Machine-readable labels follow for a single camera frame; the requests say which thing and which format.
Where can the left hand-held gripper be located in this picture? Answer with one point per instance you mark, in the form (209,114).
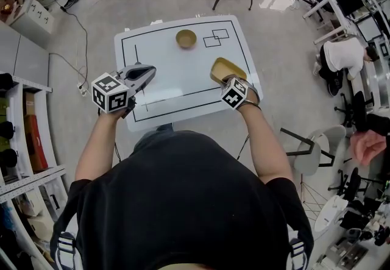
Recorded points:
(109,98)

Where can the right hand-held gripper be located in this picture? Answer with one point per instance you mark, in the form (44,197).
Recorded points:
(234,93)

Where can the rectangular tan tray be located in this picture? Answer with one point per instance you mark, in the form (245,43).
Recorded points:
(227,69)

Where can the person's right forearm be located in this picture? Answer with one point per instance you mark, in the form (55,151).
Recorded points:
(265,147)

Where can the person's left forearm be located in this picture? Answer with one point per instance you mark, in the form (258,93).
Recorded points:
(94,147)

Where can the round tan bowl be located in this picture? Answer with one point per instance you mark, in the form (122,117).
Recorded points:
(186,38)

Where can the white power strip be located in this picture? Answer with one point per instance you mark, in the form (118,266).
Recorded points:
(83,89)

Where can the gray shell chair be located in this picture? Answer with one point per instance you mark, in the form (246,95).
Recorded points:
(307,156)

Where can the white drawer cabinet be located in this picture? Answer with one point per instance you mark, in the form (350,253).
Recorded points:
(33,25)

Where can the white tall cabinet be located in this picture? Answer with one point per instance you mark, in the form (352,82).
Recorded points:
(24,55)

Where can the person's black t-shirt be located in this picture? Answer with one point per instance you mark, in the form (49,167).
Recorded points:
(182,201)

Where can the white desk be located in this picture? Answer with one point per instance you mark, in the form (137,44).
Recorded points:
(338,16)

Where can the black monitor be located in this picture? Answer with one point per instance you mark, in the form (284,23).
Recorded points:
(350,0)

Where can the white-screen monitor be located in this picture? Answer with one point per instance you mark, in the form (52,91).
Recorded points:
(368,28)

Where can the white round side table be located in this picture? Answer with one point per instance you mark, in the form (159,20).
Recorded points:
(329,214)

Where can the white shelf unit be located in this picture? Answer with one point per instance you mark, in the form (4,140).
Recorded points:
(27,183)

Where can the black metal frame stool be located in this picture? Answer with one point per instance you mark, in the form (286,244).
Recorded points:
(297,134)

